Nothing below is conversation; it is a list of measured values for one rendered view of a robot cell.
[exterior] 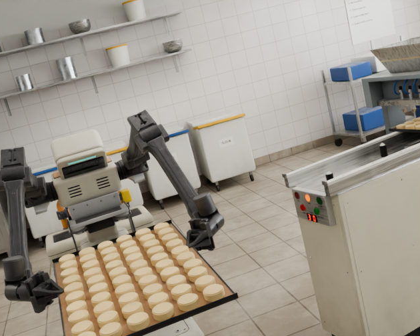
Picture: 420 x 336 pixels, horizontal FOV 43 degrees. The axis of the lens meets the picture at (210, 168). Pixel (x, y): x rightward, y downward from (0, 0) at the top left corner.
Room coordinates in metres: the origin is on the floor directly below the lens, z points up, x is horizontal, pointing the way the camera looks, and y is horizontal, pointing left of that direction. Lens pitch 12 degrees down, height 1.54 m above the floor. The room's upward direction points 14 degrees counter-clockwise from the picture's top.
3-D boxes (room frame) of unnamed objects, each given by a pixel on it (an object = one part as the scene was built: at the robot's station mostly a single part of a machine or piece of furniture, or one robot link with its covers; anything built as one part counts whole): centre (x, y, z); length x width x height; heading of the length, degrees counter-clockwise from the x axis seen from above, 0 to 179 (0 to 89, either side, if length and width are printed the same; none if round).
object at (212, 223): (1.59, 0.06, 1.00); 0.07 x 0.07 x 0.10; 61
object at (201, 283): (1.23, 0.08, 0.99); 0.05 x 0.05 x 0.02
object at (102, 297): (1.27, 0.35, 0.99); 0.05 x 0.05 x 0.02
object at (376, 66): (6.31, -2.19, 0.90); 0.44 x 0.36 x 0.20; 21
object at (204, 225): (1.53, 0.10, 1.00); 0.09 x 0.07 x 0.07; 151
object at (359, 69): (6.16, -1.84, 0.88); 0.40 x 0.30 x 0.16; 16
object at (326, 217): (2.22, -0.39, 0.77); 0.24 x 0.04 x 0.14; 24
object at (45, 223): (5.53, 1.71, 0.39); 0.64 x 0.54 x 0.77; 15
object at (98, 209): (2.24, 0.52, 0.93); 0.28 x 0.16 x 0.22; 105
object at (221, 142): (5.95, -0.19, 0.39); 0.64 x 0.54 x 0.77; 10
